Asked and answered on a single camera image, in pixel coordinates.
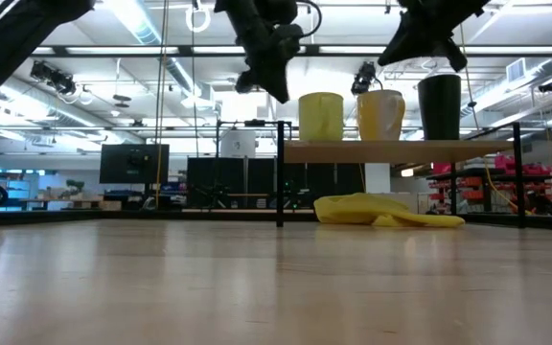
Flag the yellow cloth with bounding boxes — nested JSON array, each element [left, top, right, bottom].
[[312, 192, 467, 229]]

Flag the black table edge rail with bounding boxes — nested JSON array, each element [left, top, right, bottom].
[[0, 208, 552, 232]]

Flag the white ceiling vent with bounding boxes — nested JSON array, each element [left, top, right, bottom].
[[505, 57, 528, 83]]

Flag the silver ceiling duct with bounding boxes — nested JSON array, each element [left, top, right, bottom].
[[112, 0, 201, 97]]

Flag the white mug yellow handle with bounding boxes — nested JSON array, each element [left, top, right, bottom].
[[356, 89, 407, 142]]

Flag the wooden background workbench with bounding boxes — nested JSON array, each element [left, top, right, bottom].
[[16, 195, 123, 212]]

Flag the black overhead frame bar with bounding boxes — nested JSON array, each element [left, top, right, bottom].
[[31, 44, 552, 58]]

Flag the rack with red bins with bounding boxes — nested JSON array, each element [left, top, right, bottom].
[[426, 152, 552, 216]]

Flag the white ring cable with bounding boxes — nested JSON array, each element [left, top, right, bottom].
[[184, 3, 212, 35]]

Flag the white cylindrical canister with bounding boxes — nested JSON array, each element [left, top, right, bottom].
[[218, 127, 258, 160]]

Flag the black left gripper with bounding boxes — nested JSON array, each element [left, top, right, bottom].
[[214, 0, 301, 104]]

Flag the black metal background frame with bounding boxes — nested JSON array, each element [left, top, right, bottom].
[[215, 119, 293, 212]]

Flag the pale yellow mug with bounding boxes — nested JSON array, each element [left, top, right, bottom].
[[297, 91, 346, 143]]

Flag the black divider panels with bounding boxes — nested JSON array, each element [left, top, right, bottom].
[[187, 156, 366, 210]]

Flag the wooden shelf black legs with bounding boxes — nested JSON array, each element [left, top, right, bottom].
[[274, 121, 529, 229]]

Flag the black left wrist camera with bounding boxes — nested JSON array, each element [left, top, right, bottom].
[[255, 0, 306, 52]]

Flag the tall black cup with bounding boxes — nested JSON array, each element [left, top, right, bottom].
[[416, 73, 463, 142]]

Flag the black monitor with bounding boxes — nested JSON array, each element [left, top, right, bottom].
[[99, 143, 171, 185]]

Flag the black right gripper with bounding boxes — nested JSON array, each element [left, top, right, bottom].
[[377, 0, 491, 73]]

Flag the thin hanging cable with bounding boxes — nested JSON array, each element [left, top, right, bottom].
[[456, 18, 481, 131]]

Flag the yellow floor cable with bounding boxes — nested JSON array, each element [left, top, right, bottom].
[[483, 157, 536, 217]]

